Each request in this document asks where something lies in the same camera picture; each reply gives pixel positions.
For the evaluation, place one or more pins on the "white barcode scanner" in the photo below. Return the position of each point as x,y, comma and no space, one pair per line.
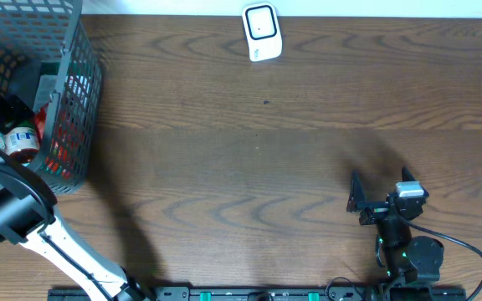
262,31

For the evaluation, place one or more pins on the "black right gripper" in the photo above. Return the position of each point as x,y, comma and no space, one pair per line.
358,202

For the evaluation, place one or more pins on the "green glove package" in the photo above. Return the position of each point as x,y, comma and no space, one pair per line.
46,85

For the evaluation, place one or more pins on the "grey plastic mesh basket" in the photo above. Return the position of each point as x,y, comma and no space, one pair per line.
51,31

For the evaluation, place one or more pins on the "green lid spice jar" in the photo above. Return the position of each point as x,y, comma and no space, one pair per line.
22,142

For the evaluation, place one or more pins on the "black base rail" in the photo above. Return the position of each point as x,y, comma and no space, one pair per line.
338,293

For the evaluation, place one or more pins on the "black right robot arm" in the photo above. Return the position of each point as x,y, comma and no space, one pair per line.
408,259

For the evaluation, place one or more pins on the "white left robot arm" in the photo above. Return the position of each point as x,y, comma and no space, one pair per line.
29,217

